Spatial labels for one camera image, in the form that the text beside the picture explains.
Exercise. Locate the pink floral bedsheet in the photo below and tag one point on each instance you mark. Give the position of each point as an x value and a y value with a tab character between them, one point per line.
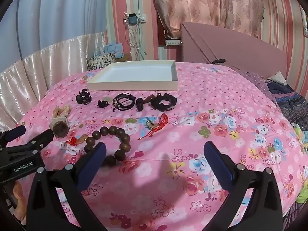
192	130

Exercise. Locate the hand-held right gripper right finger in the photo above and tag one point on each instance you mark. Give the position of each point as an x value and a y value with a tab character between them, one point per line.
217	164

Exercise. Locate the black hair claw clip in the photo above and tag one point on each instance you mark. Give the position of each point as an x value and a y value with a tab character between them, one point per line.
83	98

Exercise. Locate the floral tote bag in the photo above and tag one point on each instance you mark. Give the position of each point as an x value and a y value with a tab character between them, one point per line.
101	61

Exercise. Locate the dark blue patterned blanket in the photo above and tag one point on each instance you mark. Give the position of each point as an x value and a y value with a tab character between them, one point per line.
291	101

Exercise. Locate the red knot gourd charm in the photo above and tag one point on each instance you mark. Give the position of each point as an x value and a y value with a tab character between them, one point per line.
83	138

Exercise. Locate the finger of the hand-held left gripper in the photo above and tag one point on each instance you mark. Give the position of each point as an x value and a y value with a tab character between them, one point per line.
44	136
15	132

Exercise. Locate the white power strip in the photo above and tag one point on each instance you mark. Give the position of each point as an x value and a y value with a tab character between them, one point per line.
172	42

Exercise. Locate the purple dotted cloth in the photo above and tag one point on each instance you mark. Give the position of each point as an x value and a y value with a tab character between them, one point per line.
257	81

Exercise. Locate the pink patterned curtain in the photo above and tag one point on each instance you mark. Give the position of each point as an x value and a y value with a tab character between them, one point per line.
207	4

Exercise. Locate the pale blue curtain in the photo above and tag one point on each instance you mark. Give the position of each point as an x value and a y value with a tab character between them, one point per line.
60	12

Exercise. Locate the pink headboard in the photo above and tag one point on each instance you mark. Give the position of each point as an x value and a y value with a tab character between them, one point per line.
228	45

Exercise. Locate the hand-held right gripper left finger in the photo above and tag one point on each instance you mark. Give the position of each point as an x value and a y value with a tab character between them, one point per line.
96	163

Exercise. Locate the white wall socket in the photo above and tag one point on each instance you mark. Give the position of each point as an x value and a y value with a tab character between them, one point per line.
143	19

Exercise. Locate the black scrunchie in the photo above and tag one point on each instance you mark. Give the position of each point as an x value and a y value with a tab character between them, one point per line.
169	107

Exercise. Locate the person's left hand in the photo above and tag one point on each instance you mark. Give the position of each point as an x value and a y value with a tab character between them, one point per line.
20	197

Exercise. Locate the blue paper bag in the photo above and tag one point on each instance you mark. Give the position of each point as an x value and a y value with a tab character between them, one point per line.
114	49

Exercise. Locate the beige scrunchie with brown disc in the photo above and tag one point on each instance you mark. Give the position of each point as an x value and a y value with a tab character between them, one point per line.
60	128

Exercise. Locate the white satin curtain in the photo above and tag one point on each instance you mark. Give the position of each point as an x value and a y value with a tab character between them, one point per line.
48	62

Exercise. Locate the blue charger plug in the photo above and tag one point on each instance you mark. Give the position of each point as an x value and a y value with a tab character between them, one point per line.
132	18

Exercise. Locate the white shallow tray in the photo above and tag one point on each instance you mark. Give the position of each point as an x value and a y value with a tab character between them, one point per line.
134	74

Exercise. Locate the white small pillow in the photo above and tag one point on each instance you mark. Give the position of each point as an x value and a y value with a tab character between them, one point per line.
278	78

